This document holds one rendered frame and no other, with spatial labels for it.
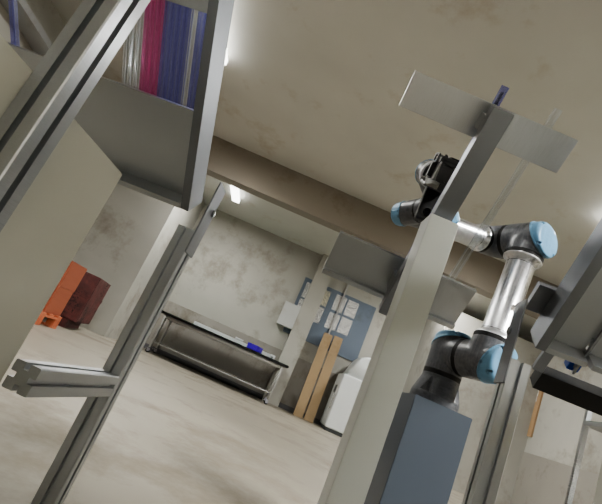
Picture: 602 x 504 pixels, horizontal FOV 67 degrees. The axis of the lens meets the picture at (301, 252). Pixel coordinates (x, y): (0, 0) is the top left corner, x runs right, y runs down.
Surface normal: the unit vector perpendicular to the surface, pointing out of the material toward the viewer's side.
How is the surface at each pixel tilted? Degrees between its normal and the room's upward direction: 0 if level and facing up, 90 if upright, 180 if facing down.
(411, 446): 90
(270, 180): 90
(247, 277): 90
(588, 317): 132
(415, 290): 90
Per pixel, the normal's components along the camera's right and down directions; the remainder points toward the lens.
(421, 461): 0.10, -0.25
